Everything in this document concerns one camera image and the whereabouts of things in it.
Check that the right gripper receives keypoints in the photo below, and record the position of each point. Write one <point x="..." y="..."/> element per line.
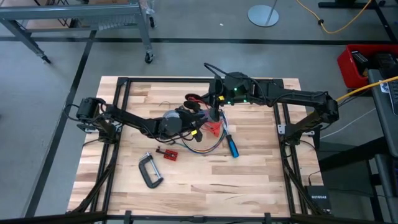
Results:
<point x="216" y="93"/>

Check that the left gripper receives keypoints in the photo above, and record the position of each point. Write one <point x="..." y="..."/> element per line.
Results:
<point x="191" y="124"/>

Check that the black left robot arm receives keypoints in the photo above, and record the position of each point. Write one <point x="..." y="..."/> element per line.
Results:
<point x="133" y="119"/>

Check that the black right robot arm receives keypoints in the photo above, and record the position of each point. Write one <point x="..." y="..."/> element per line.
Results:
<point x="295" y="93"/>

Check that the red tape dispenser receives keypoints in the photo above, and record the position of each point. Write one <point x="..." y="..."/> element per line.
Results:
<point x="214" y="129"/>

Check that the small red circuit board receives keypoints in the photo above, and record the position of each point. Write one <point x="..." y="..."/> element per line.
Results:
<point x="171" y="155"/>

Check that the small black driver tool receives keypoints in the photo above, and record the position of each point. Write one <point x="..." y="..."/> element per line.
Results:
<point x="160" y="151"/>

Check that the black C-clamp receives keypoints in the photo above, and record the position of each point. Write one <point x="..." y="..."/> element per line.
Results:
<point x="142" y="169"/>

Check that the red plastic bin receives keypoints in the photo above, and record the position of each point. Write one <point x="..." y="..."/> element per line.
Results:
<point x="345" y="68"/>

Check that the grey steel wood-top workbench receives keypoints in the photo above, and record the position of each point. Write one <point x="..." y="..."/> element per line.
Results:
<point x="77" y="12"/>

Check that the black device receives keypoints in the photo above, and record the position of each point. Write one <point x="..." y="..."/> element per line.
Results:
<point x="385" y="63"/>
<point x="360" y="62"/>

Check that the black desk foot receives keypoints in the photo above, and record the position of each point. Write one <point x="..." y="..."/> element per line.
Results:
<point x="342" y="4"/>

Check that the grey desk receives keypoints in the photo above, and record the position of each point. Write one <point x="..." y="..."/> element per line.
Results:
<point x="381" y="124"/>

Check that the white paper label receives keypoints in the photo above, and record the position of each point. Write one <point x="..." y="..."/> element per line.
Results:
<point x="384" y="87"/>

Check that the dark keyboard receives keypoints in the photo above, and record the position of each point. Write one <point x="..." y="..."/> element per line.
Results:
<point x="394" y="98"/>

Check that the grey duct tape roll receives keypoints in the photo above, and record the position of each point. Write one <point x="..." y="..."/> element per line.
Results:
<point x="172" y="114"/>

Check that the black aluminium table frame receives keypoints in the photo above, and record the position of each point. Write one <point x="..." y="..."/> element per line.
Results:
<point x="155" y="80"/>

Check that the black Netgear switch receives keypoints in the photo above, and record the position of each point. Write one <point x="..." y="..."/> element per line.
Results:
<point x="318" y="197"/>

